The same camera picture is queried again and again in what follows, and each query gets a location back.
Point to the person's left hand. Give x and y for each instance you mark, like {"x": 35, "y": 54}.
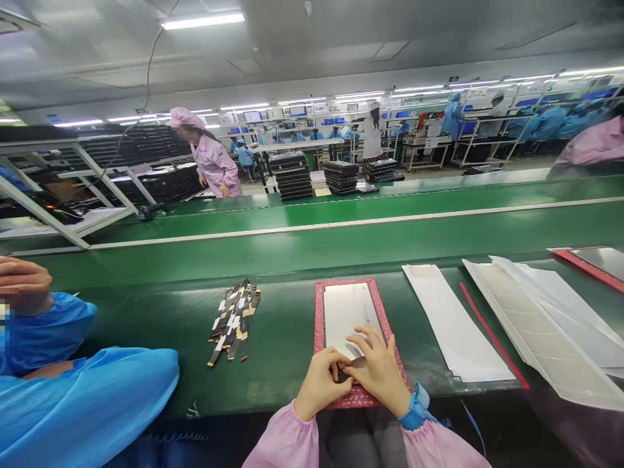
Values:
{"x": 317, "y": 385}

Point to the person's right hand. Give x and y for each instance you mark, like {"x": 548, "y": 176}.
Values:
{"x": 382, "y": 375}

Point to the person's right index finger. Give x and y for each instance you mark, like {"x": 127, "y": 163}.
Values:
{"x": 357, "y": 344}

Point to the person's right thumb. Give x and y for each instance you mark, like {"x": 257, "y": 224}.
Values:
{"x": 355, "y": 373}

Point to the person's left fingers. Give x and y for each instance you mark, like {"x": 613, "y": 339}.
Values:
{"x": 336, "y": 365}

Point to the person's right middle finger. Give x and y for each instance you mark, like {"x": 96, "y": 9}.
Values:
{"x": 373, "y": 337}

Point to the silver rectangular display panel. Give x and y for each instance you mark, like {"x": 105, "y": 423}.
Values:
{"x": 351, "y": 312}
{"x": 604, "y": 261}

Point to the red bubble wrap mat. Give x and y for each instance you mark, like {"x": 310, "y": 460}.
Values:
{"x": 319, "y": 317}
{"x": 580, "y": 265}

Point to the person's legs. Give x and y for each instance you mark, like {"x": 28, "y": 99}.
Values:
{"x": 363, "y": 439}

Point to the long white sheet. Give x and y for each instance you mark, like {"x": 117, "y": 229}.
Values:
{"x": 453, "y": 326}

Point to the thin red strip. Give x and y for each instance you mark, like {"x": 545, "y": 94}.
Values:
{"x": 492, "y": 336}

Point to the green conveyor belt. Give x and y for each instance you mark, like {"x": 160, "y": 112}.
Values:
{"x": 341, "y": 214}

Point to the medium stack of black trays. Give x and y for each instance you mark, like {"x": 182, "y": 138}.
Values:
{"x": 341, "y": 178}

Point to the low stack of black trays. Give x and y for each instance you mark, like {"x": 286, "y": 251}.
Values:
{"x": 385, "y": 170}

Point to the stack of translucent white sheets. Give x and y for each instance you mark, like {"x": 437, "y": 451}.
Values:
{"x": 541, "y": 336}

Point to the tall stack of black trays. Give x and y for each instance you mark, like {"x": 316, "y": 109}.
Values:
{"x": 292, "y": 175}

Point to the white wheeled cart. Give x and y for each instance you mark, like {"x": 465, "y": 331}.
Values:
{"x": 426, "y": 146}

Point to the black handheld scanner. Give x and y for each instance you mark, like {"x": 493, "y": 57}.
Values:
{"x": 152, "y": 212}

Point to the white metal rack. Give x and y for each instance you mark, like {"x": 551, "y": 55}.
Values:
{"x": 73, "y": 185}

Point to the ceiling tube light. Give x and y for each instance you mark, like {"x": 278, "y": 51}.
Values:
{"x": 202, "y": 21}

